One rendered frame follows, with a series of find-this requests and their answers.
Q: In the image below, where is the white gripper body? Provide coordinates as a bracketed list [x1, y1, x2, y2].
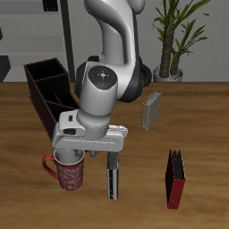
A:
[51, 124, 130, 154]

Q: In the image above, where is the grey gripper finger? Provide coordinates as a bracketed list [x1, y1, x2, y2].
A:
[106, 151, 121, 200]
[72, 149, 86, 158]

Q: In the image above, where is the red book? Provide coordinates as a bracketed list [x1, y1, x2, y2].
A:
[165, 148, 187, 210]

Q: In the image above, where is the red patterned mug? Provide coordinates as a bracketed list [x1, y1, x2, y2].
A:
[41, 148, 86, 192]

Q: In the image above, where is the grey book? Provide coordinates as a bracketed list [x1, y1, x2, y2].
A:
[140, 90, 163, 131]

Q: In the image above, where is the green pot plant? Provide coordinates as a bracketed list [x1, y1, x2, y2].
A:
[151, 0, 212, 84]

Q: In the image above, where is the dark brown desk caddy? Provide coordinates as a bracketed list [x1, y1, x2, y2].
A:
[23, 57, 81, 141]

